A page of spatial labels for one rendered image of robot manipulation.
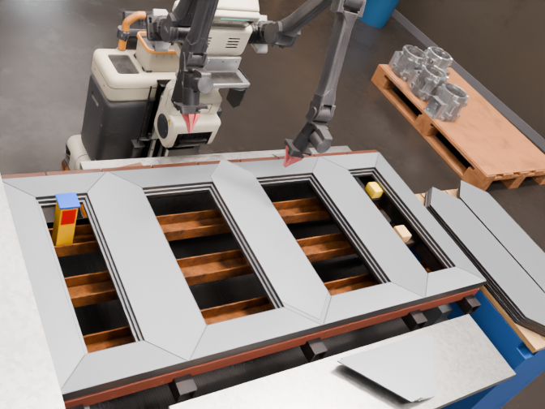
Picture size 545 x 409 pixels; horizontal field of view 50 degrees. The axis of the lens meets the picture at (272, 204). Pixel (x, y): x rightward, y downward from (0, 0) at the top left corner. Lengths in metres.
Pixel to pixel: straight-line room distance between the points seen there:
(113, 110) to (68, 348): 1.33
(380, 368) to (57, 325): 0.95
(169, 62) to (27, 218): 1.11
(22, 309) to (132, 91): 1.43
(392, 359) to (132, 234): 0.90
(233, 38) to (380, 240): 0.94
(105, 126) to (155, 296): 1.17
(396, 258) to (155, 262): 0.88
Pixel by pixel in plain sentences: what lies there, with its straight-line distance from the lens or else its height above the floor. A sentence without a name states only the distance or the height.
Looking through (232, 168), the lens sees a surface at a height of 0.85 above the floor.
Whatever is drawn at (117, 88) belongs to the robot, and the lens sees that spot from 2.58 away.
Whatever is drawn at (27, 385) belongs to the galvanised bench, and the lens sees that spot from 1.29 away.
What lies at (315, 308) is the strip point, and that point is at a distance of 1.85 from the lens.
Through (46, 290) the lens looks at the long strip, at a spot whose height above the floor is 0.85.
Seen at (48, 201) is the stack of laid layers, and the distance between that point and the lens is 1.92.
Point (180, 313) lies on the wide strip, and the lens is 1.68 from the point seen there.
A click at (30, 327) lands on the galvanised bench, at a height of 1.05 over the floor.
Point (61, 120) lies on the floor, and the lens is 3.62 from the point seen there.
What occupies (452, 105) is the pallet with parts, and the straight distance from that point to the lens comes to 4.80.
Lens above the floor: 2.18
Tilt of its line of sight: 39 degrees down
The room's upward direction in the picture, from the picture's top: 25 degrees clockwise
